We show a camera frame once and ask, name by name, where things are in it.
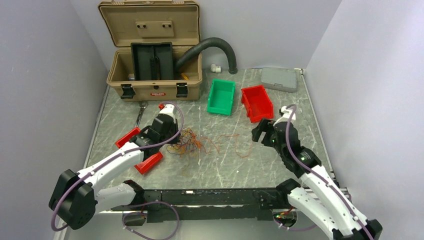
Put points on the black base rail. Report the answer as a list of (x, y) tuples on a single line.
[(262, 204)]

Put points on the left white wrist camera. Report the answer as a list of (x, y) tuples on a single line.
[(168, 109)]

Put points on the metal wrench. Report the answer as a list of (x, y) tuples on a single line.
[(142, 106)]

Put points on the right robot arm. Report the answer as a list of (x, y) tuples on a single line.
[(330, 210)]

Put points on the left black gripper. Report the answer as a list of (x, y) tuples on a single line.
[(174, 127)]

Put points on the black toolbox tray insert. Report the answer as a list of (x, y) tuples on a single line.
[(152, 61)]

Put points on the grey plastic case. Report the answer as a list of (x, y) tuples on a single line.
[(281, 79)]

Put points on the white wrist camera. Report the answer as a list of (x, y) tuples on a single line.
[(285, 113), (168, 109)]

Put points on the red plastic bin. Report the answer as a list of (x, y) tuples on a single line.
[(257, 103)]

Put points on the yellow tool in toolbox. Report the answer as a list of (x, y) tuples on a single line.
[(185, 77)]

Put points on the white pipe elbow fitting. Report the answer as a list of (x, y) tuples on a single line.
[(215, 68)]

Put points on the tan plastic toolbox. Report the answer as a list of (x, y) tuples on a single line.
[(150, 36)]

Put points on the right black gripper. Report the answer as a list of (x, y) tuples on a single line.
[(265, 125)]

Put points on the green plastic bin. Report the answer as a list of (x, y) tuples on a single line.
[(221, 97)]

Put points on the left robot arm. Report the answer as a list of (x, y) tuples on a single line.
[(137, 149)]

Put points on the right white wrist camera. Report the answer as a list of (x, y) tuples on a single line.
[(285, 113)]

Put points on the aluminium frame profile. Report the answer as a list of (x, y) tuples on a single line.
[(75, 208)]

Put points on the red flat bin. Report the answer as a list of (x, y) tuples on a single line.
[(147, 164)]

